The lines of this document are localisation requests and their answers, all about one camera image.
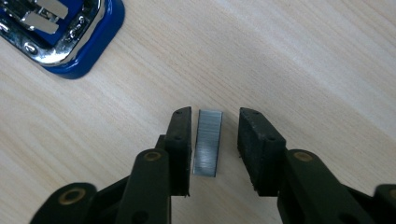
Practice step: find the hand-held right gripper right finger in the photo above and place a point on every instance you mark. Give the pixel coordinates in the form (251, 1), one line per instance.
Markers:
(260, 155)

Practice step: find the silver staple strip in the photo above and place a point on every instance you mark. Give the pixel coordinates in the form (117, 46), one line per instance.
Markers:
(207, 143)

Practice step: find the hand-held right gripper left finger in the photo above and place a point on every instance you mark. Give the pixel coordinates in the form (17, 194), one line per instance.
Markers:
(178, 149)

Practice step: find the blue stapler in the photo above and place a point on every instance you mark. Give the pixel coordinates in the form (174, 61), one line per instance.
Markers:
(62, 37)

